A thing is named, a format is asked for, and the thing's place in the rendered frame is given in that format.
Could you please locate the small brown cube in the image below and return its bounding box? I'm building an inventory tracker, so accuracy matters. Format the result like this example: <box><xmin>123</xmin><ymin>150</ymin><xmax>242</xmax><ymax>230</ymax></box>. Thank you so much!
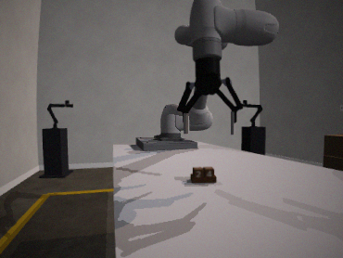
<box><xmin>193</xmin><ymin>167</ymin><xmax>203</xmax><ymax>177</ymax></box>
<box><xmin>203</xmin><ymin>167</ymin><xmax>214</xmax><ymax>177</ymax></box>

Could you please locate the brown wooden tray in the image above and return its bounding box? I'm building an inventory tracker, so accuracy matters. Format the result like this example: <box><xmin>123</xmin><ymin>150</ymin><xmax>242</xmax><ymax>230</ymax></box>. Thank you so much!
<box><xmin>190</xmin><ymin>174</ymin><xmax>217</xmax><ymax>183</ymax></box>

